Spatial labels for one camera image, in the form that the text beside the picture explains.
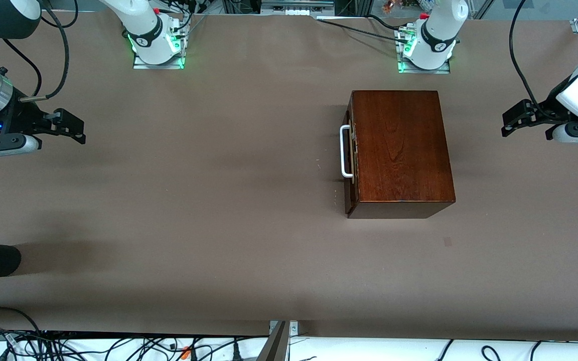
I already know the light wood drawer white handle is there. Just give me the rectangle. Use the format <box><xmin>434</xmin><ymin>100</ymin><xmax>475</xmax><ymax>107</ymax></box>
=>
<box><xmin>340</xmin><ymin>94</ymin><xmax>359</xmax><ymax>216</ymax></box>

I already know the dark brown wooden cabinet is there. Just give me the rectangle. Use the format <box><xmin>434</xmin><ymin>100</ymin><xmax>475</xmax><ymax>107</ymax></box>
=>
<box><xmin>344</xmin><ymin>90</ymin><xmax>456</xmax><ymax>219</ymax></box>

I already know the grey power strip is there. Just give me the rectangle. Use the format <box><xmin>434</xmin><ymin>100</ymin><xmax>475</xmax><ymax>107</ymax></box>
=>
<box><xmin>260</xmin><ymin>0</ymin><xmax>335</xmax><ymax>16</ymax></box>

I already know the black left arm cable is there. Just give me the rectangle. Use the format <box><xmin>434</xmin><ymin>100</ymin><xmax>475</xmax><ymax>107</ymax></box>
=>
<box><xmin>508</xmin><ymin>0</ymin><xmax>564</xmax><ymax>122</ymax></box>

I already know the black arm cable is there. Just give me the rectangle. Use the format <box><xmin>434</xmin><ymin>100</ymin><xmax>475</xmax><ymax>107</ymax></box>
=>
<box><xmin>3</xmin><ymin>0</ymin><xmax>71</xmax><ymax>102</ymax></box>
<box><xmin>508</xmin><ymin>0</ymin><xmax>564</xmax><ymax>122</ymax></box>

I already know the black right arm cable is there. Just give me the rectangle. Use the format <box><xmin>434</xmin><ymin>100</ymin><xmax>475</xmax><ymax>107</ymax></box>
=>
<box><xmin>3</xmin><ymin>0</ymin><xmax>71</xmax><ymax>102</ymax></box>

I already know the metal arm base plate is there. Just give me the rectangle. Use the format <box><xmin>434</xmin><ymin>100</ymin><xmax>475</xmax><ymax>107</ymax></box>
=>
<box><xmin>397</xmin><ymin>28</ymin><xmax>451</xmax><ymax>75</ymax></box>
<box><xmin>132</xmin><ymin>14</ymin><xmax>186</xmax><ymax>70</ymax></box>

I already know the black base cable bundle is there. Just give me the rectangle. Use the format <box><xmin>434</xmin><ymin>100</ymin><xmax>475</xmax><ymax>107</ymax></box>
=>
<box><xmin>166</xmin><ymin>0</ymin><xmax>209</xmax><ymax>32</ymax></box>

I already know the black cable across table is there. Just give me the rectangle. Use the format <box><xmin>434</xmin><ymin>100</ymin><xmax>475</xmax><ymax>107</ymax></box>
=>
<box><xmin>317</xmin><ymin>17</ymin><xmax>403</xmax><ymax>41</ymax></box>

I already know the black floor cable loop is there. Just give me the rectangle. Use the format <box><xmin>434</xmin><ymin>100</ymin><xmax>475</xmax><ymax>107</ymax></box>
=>
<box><xmin>0</xmin><ymin>307</ymin><xmax>44</xmax><ymax>346</ymax></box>

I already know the black floor cable tangle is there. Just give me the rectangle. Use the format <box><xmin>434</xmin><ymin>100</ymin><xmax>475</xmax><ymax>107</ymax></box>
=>
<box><xmin>0</xmin><ymin>326</ymin><xmax>252</xmax><ymax>361</ymax></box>

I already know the metal bracket post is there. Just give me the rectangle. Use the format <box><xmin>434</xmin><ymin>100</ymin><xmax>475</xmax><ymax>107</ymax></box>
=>
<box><xmin>256</xmin><ymin>320</ymin><xmax>300</xmax><ymax>361</ymax></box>

